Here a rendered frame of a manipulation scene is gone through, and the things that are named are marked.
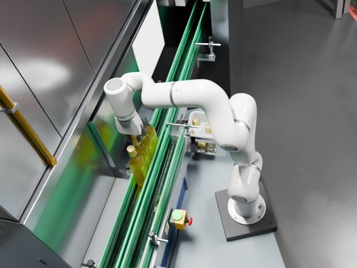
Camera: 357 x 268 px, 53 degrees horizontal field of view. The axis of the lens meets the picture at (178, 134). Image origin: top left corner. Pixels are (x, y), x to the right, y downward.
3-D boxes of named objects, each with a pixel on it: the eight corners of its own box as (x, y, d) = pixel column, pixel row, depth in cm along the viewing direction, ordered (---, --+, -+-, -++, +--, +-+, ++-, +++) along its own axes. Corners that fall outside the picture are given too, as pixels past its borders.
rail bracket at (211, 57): (197, 61, 236) (193, 33, 218) (222, 63, 231) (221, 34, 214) (195, 67, 233) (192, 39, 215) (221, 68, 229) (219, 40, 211)
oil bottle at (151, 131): (151, 147, 186) (142, 120, 169) (161, 148, 184) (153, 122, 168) (147, 156, 183) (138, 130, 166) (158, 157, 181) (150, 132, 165)
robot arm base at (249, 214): (263, 189, 188) (264, 172, 173) (267, 224, 177) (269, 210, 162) (227, 191, 191) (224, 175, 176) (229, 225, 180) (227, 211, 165)
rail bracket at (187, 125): (169, 130, 191) (166, 114, 181) (200, 133, 187) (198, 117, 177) (168, 134, 189) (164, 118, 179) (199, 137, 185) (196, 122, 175)
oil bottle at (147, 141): (147, 156, 183) (138, 130, 166) (158, 158, 181) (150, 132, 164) (144, 165, 179) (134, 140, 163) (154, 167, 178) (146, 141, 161)
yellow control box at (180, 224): (174, 214, 175) (172, 208, 169) (189, 217, 173) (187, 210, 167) (170, 228, 171) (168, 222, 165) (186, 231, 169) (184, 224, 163)
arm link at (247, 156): (230, 187, 159) (239, 157, 167) (257, 193, 155) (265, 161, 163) (214, 121, 119) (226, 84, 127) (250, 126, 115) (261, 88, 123)
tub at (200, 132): (192, 119, 210) (190, 110, 203) (230, 124, 204) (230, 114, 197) (186, 143, 200) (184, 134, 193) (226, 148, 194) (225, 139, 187)
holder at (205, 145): (185, 127, 217) (182, 110, 205) (230, 133, 210) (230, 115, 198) (178, 150, 208) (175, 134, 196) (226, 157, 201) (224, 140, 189)
